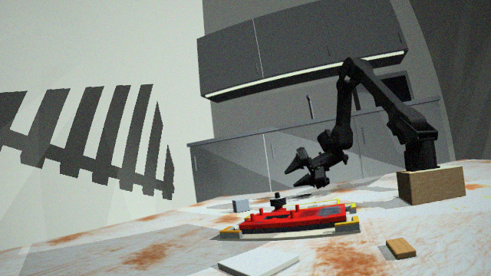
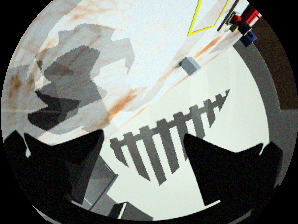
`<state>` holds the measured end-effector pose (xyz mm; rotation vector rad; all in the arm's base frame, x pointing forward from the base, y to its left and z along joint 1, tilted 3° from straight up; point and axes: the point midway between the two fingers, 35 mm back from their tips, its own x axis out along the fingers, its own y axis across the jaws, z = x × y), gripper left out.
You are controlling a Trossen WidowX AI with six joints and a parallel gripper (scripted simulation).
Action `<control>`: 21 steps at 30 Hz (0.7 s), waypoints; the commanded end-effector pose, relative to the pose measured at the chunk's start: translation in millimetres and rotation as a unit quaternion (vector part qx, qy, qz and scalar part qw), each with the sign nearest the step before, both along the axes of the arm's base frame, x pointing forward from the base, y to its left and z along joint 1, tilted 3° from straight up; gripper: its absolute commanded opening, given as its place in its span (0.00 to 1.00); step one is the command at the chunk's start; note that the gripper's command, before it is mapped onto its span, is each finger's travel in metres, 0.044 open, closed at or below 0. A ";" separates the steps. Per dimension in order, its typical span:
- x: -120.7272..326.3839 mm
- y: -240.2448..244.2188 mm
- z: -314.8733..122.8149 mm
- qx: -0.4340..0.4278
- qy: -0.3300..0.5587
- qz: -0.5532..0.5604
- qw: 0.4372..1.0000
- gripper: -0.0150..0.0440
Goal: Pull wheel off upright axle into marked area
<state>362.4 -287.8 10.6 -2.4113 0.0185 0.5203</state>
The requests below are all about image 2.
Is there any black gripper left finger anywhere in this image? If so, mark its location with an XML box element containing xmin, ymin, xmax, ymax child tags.
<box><xmin>24</xmin><ymin>129</ymin><xmax>105</xmax><ymax>205</ymax></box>

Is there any yellow rectangular outline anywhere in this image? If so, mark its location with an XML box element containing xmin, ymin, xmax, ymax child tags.
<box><xmin>188</xmin><ymin>0</ymin><xmax>229</xmax><ymax>36</ymax></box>

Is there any black rubber tyre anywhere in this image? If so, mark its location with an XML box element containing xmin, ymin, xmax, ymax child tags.
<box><xmin>238</xmin><ymin>22</ymin><xmax>251</xmax><ymax>36</ymax></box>

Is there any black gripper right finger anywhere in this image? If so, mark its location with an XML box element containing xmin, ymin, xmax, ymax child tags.
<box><xmin>182</xmin><ymin>133</ymin><xmax>263</xmax><ymax>206</ymax></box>

